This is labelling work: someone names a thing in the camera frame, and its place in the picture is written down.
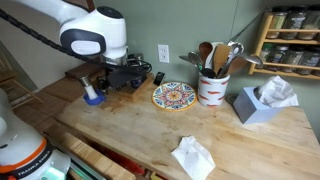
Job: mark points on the wooden wall spice rack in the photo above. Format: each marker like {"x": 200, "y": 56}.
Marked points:
{"x": 263, "y": 43}

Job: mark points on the glass spice jar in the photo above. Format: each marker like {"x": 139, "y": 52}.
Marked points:
{"x": 311, "y": 21}
{"x": 295, "y": 18}
{"x": 265, "y": 55}
{"x": 276, "y": 55}
{"x": 276, "y": 18}
{"x": 292, "y": 58}
{"x": 310, "y": 60}

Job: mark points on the slotted metal spoon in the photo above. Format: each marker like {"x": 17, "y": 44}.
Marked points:
{"x": 233, "y": 53}

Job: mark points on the wooden spatula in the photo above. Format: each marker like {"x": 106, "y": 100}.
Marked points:
{"x": 221, "y": 56}

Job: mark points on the wooden spoon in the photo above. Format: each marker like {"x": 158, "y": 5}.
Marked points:
{"x": 205, "y": 50}

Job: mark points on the black spoon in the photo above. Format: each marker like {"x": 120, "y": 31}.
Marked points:
{"x": 208, "y": 71}

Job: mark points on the aluminium rail frame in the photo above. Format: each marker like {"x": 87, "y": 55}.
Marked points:
{"x": 85, "y": 170}

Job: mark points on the wooden spice tray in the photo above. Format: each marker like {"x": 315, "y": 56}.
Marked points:
{"x": 136, "y": 91}

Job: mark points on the colourful patterned trivet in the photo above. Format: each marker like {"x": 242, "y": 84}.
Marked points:
{"x": 174, "y": 96}

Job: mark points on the white spatula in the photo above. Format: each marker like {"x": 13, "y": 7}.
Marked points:
{"x": 213, "y": 46}

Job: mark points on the white wall outlet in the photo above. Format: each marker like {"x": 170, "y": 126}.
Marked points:
{"x": 163, "y": 53}

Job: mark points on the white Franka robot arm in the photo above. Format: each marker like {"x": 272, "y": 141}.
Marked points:
{"x": 100, "y": 30}

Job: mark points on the grey blue tissue box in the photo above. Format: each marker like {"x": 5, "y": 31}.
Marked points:
{"x": 253, "y": 108}

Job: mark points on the white red patterned utensil crock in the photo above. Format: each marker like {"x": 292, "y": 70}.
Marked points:
{"x": 213, "y": 91}

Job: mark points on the wooden robot platform board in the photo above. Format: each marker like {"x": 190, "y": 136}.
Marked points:
{"x": 96, "y": 156}

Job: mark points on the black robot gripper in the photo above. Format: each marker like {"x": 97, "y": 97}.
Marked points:
{"x": 125, "y": 78}

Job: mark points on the wooden chair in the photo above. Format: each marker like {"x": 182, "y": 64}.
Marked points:
{"x": 15, "y": 83}

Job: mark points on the small black container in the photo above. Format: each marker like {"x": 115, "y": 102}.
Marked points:
{"x": 159, "y": 79}

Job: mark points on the crumpled white napkin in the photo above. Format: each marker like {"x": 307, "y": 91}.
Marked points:
{"x": 194, "y": 158}

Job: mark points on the metal ladle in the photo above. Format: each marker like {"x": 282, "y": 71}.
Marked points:
{"x": 248, "y": 60}

